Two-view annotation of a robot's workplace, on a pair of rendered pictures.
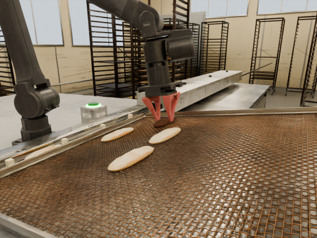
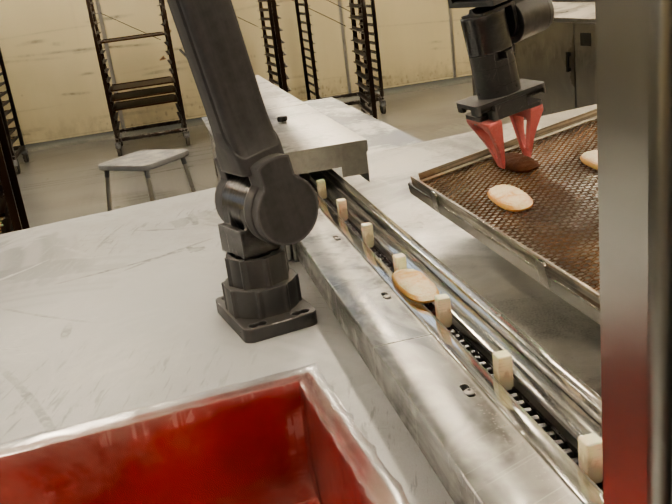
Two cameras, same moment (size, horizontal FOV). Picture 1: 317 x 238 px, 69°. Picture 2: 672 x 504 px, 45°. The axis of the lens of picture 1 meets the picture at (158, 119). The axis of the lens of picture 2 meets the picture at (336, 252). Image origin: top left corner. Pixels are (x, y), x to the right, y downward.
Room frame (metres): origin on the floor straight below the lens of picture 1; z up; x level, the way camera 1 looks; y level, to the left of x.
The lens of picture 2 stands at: (-0.03, 0.90, 1.18)
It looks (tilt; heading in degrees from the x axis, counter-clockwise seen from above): 19 degrees down; 317
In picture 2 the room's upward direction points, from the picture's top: 7 degrees counter-clockwise
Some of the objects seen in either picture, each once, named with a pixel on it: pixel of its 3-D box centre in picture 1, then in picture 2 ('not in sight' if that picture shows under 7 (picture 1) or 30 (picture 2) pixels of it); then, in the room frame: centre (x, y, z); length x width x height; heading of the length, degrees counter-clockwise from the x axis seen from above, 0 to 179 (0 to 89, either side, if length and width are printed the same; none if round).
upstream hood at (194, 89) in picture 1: (205, 82); (261, 116); (1.48, -0.30, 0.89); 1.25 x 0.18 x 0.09; 149
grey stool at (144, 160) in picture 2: not in sight; (152, 201); (3.47, -1.13, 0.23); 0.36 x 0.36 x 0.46; 16
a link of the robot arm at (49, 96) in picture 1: (39, 105); (264, 214); (0.67, 0.35, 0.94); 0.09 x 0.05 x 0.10; 80
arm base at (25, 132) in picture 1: (36, 129); (260, 284); (0.67, 0.38, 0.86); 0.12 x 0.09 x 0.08; 160
